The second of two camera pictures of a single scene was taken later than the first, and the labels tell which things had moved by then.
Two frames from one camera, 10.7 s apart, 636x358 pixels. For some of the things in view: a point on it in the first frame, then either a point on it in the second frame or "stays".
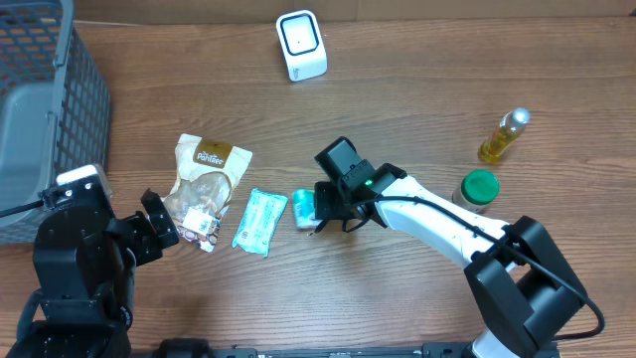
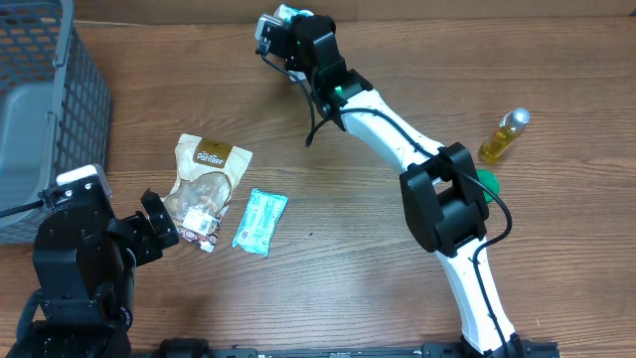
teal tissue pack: (304, 209) to (287, 12)
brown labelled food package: (206, 174) stays
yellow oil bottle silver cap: (504, 134) stays
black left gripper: (137, 234) stays
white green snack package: (259, 222) stays
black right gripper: (329, 212) to (300, 66)
